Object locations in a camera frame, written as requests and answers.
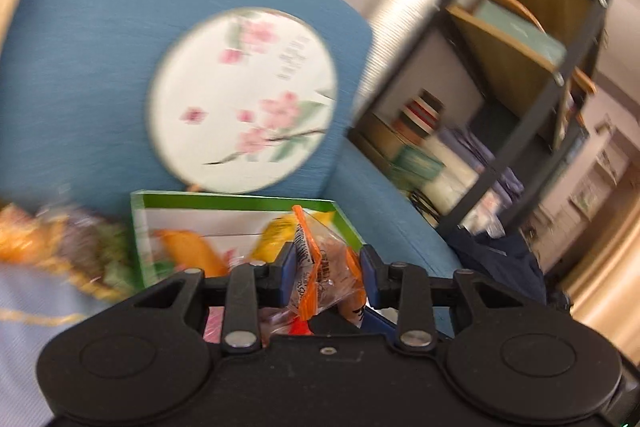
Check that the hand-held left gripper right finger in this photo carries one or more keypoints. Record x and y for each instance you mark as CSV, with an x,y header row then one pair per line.
x,y
369,274

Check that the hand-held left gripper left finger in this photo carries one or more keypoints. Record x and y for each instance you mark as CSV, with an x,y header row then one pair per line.
x,y
289,279

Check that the orange clear snack packet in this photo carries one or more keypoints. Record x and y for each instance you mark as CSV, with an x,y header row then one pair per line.
x,y
325,267

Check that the yellow snack bag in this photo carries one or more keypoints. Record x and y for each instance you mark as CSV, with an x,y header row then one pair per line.
x,y
277,232

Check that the pink clear snack packet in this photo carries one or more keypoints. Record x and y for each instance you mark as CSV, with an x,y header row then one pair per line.
x,y
214,324

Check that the green cardboard box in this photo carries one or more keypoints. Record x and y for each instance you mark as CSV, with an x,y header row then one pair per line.
x,y
150,227

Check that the clear packet of yellow snacks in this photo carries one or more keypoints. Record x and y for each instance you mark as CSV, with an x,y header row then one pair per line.
x,y
85,242

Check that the dark blue cloth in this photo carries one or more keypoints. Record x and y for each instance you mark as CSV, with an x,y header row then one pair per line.
x,y
500,262

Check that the stack of books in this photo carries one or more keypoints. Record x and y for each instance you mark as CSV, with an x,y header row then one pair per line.
x,y
420,114

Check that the round flower print fan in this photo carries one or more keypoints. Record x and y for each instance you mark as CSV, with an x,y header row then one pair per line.
x,y
225,97

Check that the black metal shelf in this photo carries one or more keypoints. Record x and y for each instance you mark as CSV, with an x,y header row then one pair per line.
x,y
537,107

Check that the white paper roll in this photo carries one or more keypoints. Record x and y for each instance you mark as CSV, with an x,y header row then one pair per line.
x,y
400,17

